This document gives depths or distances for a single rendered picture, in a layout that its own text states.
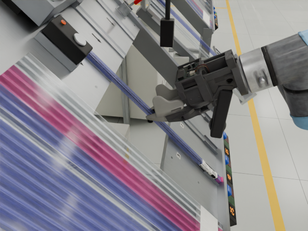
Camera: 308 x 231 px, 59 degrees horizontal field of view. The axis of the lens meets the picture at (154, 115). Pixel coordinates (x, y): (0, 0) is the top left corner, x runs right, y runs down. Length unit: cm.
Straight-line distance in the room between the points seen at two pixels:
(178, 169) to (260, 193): 114
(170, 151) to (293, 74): 28
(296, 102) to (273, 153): 142
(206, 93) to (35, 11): 32
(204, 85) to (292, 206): 129
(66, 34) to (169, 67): 46
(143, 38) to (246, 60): 41
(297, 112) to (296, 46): 14
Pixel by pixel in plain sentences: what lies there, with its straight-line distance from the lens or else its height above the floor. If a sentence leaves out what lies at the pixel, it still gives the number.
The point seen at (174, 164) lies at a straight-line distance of 60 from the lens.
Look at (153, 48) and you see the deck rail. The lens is 85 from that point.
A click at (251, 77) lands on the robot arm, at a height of 104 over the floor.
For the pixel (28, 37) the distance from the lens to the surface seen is 50.
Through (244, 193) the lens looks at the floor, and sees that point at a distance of 168.
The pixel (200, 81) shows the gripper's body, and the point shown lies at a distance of 50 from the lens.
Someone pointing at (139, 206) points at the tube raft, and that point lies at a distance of 45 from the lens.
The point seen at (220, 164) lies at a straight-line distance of 76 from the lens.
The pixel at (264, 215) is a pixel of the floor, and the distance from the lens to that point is 162.
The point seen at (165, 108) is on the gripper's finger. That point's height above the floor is 95.
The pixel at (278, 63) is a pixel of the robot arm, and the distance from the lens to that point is 50.
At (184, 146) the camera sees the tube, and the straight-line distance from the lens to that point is 64.
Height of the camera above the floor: 127
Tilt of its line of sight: 37 degrees down
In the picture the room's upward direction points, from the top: straight up
